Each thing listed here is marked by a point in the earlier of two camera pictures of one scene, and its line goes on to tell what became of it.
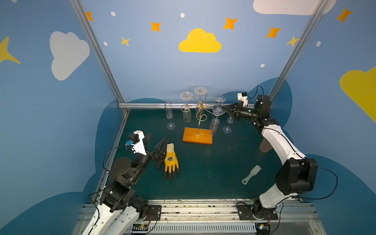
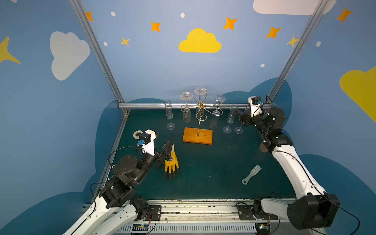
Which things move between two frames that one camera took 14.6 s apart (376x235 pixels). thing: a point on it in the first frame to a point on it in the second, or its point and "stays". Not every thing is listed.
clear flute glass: x=186 y=96 stays
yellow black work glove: x=171 y=164 stays
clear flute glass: x=168 y=104 stays
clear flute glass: x=227 y=129 stays
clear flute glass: x=218 y=110 to x=239 y=130
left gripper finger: x=162 y=146 to x=167 y=149
